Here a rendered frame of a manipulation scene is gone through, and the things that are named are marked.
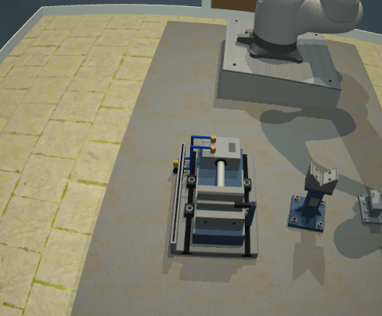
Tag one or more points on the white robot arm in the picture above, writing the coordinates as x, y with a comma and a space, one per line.
277, 24

